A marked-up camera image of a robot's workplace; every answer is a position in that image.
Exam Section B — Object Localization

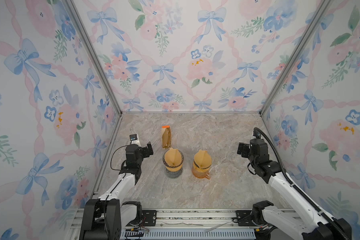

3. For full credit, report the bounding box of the brown paper coffee filter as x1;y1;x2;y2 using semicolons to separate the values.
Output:
193;150;212;172

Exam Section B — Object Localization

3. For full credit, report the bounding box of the aluminium mounting rail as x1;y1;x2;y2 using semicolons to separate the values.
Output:
64;208;329;240

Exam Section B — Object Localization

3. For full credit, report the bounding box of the right aluminium corner post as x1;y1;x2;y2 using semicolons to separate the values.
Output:
259;1;333;117

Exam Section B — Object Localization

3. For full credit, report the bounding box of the coffee filter pack orange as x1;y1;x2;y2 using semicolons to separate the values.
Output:
161;126;172;149

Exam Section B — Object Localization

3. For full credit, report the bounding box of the aluminium corner post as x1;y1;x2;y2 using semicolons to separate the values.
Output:
62;0;122;117
259;1;333;117

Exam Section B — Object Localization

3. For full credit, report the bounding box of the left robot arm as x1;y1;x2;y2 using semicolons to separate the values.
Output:
79;143;154;240

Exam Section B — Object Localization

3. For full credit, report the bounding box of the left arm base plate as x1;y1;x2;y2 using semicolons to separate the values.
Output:
129;210;158;227

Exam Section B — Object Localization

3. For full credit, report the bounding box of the grey glass carafe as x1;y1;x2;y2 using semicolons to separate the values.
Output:
166;169;183;179

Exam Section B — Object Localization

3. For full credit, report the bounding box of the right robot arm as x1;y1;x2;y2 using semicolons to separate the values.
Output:
237;138;352;240

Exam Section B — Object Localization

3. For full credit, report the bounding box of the left aluminium corner post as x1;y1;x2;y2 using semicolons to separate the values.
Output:
62;0;122;117

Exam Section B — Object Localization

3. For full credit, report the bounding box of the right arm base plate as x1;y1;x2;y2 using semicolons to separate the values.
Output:
235;209;279;227

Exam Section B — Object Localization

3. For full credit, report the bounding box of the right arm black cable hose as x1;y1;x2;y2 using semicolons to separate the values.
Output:
253;127;350;240

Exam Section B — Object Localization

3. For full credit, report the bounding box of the orange glass carafe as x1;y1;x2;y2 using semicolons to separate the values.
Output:
192;168;211;180

